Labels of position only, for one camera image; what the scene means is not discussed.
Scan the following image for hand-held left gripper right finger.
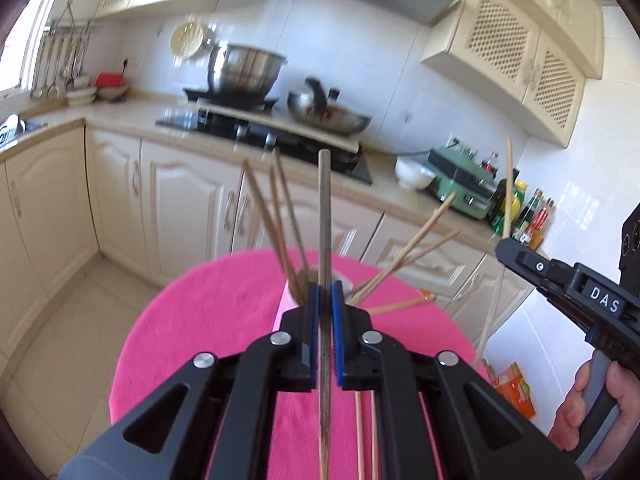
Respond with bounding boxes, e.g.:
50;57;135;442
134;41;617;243
330;280;583;480

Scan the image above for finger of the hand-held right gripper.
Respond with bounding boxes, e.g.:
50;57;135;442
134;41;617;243
496;237;581;293

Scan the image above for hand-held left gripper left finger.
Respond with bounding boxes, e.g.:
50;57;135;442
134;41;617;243
59;282;321;480

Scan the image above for white chopstick holder cup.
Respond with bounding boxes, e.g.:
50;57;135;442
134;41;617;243
282;266;357;312

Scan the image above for dark wooden chopstick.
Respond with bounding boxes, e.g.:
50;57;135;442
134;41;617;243
317;150;333;480

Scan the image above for row of hanging steel utensils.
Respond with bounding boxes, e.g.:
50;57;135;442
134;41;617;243
30;30;91;100

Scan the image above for person's right hand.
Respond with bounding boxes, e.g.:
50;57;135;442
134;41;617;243
547;360;640;456

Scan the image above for dark sauce bottle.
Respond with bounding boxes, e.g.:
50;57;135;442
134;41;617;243
512;189;543;241

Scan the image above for green yellow-cap bottle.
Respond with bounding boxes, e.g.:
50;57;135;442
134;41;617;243
492;182;528;236

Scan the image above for orange-tipped wooden chopstick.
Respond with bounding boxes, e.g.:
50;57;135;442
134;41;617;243
367;290;438;316

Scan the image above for dark olive oil bottle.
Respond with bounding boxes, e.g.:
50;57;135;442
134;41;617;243
487;167;521;226

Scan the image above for pink tablecloth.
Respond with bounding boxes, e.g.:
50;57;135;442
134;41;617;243
107;249;493;480

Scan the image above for green countertop grill appliance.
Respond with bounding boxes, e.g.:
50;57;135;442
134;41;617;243
427;146;498;220

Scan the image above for orange snack bag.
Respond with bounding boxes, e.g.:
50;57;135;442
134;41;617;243
482;360;538;418

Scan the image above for white ceramic bowl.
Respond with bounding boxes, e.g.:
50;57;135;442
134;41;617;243
395;156;437;191

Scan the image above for long cream base cabinet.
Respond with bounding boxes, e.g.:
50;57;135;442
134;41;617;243
85;127;536;321

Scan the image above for steel wok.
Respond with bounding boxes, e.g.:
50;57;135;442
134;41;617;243
286;89;373;136

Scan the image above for black glass gas stove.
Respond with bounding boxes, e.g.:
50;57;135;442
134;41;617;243
156;107;373;184

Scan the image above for black induction cooker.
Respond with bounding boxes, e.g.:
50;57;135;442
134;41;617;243
182;87;280;111

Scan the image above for stainless steel stock pot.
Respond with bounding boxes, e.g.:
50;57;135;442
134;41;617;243
206;42;289;98

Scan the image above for cream plastic colander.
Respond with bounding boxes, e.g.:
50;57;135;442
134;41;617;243
170;19;211;58

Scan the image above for stack of white bowls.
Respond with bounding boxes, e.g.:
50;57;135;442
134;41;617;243
66;75;98;107

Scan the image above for stainless steel sink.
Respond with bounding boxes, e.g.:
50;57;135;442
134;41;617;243
0;114;48;148

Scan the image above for dishes in sink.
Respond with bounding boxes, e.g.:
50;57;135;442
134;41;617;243
0;114;26;143

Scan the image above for kitchen window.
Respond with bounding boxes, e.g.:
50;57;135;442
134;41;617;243
7;0;68;98

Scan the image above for large cream lattice wall cabinet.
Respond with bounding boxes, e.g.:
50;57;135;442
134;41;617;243
420;0;586;148

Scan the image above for black-handled wok lid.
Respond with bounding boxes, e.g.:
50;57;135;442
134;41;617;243
305;76;341;111

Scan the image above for cream panel wall cabinet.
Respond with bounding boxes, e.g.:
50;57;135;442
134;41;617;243
450;0;606;78

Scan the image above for steel wall utensil rack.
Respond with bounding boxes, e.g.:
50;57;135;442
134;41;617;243
47;0;96;36

